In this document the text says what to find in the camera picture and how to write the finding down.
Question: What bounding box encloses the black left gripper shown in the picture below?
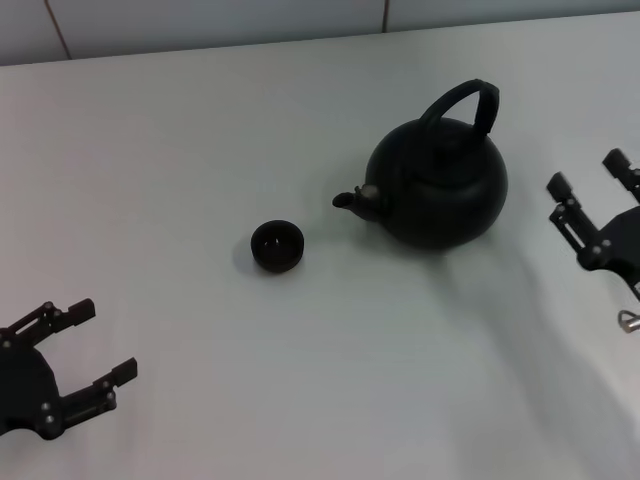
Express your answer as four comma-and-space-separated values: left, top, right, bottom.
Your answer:
0, 298, 139, 441

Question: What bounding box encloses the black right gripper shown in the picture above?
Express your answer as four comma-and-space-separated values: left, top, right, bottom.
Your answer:
546, 148, 640, 301

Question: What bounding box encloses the black round teapot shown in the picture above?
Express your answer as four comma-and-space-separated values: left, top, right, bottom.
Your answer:
331, 78, 510, 251

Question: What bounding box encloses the small black teacup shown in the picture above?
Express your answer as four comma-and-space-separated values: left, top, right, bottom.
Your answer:
249, 219, 305, 274

